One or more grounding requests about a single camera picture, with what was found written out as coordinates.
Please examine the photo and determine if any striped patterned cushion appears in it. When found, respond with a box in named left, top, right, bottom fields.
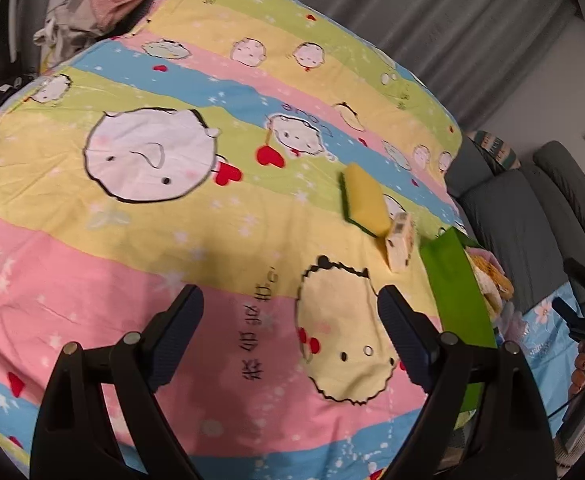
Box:
left=473, top=130, right=523, bottom=176

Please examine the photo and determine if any yellow green sponge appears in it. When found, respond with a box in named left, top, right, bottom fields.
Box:
left=340, top=162, right=393, bottom=238

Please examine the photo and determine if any striped cartoon printed blanket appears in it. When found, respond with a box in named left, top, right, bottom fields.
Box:
left=0, top=0, right=503, bottom=480

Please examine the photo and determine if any grey sofa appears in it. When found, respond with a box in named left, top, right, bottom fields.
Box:
left=445, top=132, right=585, bottom=311

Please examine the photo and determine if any blue floral cloth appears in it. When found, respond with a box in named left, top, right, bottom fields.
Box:
left=497, top=280, right=585, bottom=441

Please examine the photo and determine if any person's right hand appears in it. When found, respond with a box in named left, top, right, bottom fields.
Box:
left=571, top=342, right=585, bottom=396

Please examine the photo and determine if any green box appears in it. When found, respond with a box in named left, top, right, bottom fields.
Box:
left=419, top=226, right=516, bottom=431

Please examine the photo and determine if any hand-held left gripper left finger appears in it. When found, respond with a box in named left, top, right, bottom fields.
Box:
left=30, top=284, right=206, bottom=480

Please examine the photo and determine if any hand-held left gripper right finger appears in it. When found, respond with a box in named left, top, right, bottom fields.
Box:
left=377, top=284, right=558, bottom=480

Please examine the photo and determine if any grey chair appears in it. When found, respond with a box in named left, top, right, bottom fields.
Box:
left=2, top=0, right=73, bottom=76

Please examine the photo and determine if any grey curtain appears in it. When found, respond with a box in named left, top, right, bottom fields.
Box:
left=182, top=0, right=585, bottom=136

